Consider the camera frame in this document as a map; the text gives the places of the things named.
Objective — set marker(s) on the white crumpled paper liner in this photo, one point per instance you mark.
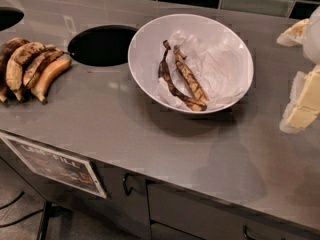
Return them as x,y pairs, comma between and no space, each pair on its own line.
213,66

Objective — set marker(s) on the grey cabinet door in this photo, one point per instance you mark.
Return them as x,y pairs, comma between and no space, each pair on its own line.
128,213

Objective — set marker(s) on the dark brown banana far left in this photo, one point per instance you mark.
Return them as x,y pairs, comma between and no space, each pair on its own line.
6,50

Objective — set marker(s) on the white bowl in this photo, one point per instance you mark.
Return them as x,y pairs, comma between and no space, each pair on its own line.
146,51

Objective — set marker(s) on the landfill sign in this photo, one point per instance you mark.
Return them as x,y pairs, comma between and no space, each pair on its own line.
56,165

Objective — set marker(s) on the spotted yellow banana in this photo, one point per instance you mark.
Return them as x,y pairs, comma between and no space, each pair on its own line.
14,70

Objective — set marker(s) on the black cabinet handle right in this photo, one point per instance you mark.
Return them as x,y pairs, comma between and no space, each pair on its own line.
249,234

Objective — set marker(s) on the brown streaked banana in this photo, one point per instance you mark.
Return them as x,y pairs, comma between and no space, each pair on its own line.
38,64

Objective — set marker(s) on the black cabinet handle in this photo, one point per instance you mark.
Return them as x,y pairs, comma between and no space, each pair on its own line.
249,234
126,188

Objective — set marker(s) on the black cabinet handle left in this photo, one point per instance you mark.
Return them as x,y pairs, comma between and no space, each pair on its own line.
126,188

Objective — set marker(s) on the grey cabinet drawer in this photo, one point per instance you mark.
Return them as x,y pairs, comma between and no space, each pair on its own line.
178,215

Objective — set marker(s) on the orange yellow banana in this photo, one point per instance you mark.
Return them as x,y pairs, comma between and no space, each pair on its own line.
53,70

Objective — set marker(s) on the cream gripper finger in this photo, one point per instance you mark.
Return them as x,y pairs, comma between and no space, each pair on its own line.
294,35
304,106

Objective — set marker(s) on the thin dark banana peel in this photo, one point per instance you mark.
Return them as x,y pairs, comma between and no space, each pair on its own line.
164,74

